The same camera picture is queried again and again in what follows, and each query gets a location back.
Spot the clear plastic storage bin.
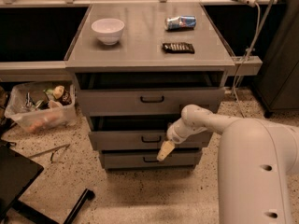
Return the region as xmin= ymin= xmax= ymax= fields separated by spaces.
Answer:
xmin=5 ymin=81 xmax=77 ymax=133

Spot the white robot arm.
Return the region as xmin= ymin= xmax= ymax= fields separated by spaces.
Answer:
xmin=157 ymin=105 xmax=299 ymax=224

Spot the dark cabinet on wheels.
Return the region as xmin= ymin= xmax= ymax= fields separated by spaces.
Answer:
xmin=253 ymin=0 xmax=299 ymax=118

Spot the white gripper wrist block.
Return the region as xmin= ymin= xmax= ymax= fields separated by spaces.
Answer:
xmin=157 ymin=118 xmax=206 ymax=161

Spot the grey top drawer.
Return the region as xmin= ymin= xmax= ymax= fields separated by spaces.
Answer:
xmin=77 ymin=88 xmax=224 ymax=117

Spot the white ceramic bowl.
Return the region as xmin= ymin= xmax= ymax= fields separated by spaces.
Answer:
xmin=92 ymin=18 xmax=125 ymax=45

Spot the grey drawer cabinet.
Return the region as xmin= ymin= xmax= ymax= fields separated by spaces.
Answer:
xmin=64 ymin=2 xmax=235 ymax=173

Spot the grey bottom drawer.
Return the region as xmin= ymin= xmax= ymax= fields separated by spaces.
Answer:
xmin=99 ymin=149 xmax=202 ymax=170

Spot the thin stick on floor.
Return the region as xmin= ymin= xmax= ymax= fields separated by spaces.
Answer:
xmin=27 ymin=144 xmax=70 ymax=159

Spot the grey drawer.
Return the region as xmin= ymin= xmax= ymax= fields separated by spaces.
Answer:
xmin=77 ymin=88 xmax=224 ymax=117
xmin=88 ymin=115 xmax=214 ymax=151
xmin=99 ymin=149 xmax=202 ymax=170

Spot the black snack bar wrapper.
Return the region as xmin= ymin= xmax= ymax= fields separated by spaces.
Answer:
xmin=163 ymin=42 xmax=195 ymax=54

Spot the black chair base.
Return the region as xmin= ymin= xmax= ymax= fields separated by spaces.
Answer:
xmin=0 ymin=142 xmax=96 ymax=224

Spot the white cable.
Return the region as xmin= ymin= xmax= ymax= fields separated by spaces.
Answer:
xmin=231 ymin=2 xmax=263 ymax=119

